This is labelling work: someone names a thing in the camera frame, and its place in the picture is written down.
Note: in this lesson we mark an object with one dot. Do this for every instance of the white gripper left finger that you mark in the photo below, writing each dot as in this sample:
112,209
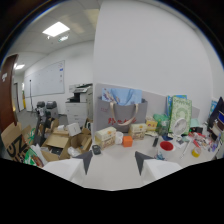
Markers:
68,167

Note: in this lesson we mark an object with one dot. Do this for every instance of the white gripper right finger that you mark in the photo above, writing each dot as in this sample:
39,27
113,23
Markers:
156,167

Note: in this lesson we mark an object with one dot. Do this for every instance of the orange cube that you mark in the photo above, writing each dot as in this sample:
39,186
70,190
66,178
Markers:
127,141

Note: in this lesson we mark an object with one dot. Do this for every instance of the black remote control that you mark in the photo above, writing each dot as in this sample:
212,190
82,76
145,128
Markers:
155,141

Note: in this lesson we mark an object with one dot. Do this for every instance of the open cardboard box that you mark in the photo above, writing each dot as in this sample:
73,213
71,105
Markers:
63,140

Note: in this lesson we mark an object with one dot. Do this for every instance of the black calculator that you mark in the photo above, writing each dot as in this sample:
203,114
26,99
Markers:
96,149

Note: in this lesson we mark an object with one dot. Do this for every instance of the small cream tissue box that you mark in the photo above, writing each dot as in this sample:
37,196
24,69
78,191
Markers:
137,130

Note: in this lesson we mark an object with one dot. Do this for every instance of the yellow tape roll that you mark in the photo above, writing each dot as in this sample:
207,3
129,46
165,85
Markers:
196,152

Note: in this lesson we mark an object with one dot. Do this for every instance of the yellow snack packet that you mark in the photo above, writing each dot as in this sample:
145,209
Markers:
151,124

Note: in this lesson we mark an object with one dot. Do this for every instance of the green plastic bag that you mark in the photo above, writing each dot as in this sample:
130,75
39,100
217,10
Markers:
161,121

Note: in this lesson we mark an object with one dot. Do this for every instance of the small white fan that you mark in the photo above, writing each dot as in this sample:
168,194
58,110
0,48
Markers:
180,127

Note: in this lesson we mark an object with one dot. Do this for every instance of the white cup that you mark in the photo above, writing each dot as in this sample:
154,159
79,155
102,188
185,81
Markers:
119,137

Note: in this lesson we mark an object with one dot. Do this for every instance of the large cream tissue box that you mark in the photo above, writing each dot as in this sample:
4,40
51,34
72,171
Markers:
105,136

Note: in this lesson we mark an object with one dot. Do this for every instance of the black office chair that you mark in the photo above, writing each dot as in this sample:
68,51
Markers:
43,115

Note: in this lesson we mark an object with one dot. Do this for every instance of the large printed cardboard box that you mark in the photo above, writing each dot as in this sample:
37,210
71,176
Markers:
15,141

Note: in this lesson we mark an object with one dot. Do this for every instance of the green patterned book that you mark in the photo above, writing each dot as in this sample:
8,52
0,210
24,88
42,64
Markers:
181,111

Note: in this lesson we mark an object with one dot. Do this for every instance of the grey tote bag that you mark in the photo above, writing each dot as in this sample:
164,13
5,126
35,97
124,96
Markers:
122,113

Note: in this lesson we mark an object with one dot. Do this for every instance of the white office printer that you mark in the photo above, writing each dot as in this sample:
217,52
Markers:
79,103

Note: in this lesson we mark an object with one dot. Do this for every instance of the brown wooden door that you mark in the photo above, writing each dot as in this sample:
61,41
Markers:
7,93

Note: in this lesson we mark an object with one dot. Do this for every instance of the ceiling light panel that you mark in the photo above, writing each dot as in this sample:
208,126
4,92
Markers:
56,29

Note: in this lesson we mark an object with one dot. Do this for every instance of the wall whiteboard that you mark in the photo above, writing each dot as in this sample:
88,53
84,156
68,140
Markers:
45,80

